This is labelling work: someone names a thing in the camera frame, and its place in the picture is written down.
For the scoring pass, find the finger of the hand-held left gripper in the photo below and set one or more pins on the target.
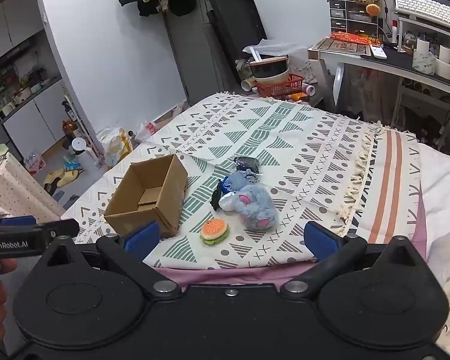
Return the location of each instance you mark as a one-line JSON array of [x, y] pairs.
[[62, 228], [17, 221]]

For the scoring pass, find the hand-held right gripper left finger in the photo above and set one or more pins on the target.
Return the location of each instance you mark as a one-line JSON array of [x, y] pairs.
[[142, 239]]

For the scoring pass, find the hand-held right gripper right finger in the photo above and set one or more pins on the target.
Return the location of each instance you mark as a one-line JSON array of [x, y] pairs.
[[320, 240]]

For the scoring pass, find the brown cardboard box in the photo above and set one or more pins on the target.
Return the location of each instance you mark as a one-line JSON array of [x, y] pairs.
[[150, 198]]

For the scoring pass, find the black cloth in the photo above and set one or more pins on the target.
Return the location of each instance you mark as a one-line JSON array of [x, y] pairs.
[[248, 165]]

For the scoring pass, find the dotted cream box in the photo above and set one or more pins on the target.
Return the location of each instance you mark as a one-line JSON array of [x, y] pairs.
[[17, 195]]

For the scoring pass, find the yellow slippers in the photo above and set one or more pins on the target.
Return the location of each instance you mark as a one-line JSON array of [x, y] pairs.
[[62, 178]]

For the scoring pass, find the pack of water bottles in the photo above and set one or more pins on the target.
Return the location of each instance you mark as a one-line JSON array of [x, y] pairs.
[[33, 163]]

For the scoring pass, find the burger plush toy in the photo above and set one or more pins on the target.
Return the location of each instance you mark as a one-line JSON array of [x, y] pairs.
[[214, 231]]

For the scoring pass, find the grey-blue plush toy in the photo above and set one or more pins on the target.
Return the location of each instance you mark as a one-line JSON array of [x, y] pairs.
[[255, 206]]

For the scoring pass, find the white round bin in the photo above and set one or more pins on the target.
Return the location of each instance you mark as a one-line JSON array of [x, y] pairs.
[[83, 152]]

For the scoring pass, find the dark blue black pouch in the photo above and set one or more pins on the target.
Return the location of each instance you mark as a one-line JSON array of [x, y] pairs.
[[217, 195]]

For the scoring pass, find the pink bed sheet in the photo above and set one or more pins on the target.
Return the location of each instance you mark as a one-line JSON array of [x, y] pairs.
[[228, 274]]

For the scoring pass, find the yellow and white plastic bag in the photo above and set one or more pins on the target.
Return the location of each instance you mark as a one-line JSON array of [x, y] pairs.
[[114, 145]]

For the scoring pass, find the blue knitted toy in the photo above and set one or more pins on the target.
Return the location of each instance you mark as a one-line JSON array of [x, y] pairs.
[[238, 180]]

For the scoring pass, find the patterned fringed blanket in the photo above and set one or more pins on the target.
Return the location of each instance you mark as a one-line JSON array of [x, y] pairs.
[[284, 138]]

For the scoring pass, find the narrow white rack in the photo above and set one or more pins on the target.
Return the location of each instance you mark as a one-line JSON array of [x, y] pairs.
[[75, 120]]

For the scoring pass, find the white and red plastic bag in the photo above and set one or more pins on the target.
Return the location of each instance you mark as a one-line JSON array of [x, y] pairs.
[[148, 129]]

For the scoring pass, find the white bedding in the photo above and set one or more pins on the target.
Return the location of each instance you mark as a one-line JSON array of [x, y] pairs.
[[444, 180]]

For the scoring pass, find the orange packet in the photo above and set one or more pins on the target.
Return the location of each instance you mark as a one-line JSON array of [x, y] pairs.
[[298, 97]]

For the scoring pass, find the pink roll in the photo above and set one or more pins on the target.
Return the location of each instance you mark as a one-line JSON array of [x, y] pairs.
[[308, 90]]

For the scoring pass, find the red plastic basket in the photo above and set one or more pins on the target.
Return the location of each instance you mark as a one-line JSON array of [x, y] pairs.
[[283, 85]]

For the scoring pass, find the paper cup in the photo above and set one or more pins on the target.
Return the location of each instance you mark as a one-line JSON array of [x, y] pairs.
[[248, 82]]

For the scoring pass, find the dark bowl with cream rim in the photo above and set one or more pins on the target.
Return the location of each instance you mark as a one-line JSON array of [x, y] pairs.
[[268, 68]]

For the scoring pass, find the wooden tray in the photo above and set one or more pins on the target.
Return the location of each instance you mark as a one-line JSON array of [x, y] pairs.
[[339, 48]]

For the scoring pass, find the black desk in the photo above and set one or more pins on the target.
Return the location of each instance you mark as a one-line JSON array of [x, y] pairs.
[[408, 64]]

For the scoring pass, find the clear plastic bag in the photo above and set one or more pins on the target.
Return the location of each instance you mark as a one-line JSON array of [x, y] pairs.
[[273, 47]]

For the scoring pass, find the red printed packet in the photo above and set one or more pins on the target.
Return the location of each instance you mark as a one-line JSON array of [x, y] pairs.
[[354, 38]]

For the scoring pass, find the grey drawer organizer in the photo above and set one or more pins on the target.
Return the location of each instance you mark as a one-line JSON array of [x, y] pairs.
[[352, 17]]

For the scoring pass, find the black flat panel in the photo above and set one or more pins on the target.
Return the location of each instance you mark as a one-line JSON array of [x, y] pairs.
[[236, 20]]

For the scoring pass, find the small orange burger toy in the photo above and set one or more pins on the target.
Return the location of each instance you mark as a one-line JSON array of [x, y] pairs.
[[372, 9]]

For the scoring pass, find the white keyboard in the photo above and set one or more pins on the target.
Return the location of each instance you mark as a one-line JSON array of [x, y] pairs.
[[427, 9]]

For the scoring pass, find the grey wall cabinet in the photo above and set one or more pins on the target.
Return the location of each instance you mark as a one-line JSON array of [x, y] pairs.
[[20, 82]]

